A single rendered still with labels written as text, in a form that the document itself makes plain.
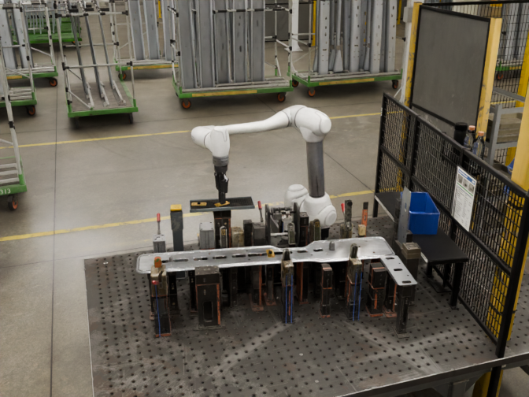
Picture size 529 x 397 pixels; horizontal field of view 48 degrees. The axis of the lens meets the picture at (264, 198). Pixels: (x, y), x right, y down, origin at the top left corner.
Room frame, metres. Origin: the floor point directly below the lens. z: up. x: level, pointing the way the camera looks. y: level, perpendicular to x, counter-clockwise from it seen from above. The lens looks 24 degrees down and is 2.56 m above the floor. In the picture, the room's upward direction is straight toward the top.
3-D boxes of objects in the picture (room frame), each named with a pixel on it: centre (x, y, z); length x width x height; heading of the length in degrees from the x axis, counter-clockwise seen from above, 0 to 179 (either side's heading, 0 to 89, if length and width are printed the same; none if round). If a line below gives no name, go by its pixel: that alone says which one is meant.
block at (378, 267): (2.70, -0.59, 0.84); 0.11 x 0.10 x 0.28; 9
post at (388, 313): (2.70, -0.67, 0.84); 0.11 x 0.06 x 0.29; 9
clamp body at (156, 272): (2.53, 0.52, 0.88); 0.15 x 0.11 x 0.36; 9
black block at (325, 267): (2.68, -0.33, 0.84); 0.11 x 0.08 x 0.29; 9
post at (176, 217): (3.06, 0.50, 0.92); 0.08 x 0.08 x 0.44; 9
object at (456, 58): (5.26, -1.62, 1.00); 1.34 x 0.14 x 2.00; 17
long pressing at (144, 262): (2.79, -0.01, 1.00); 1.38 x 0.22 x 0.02; 99
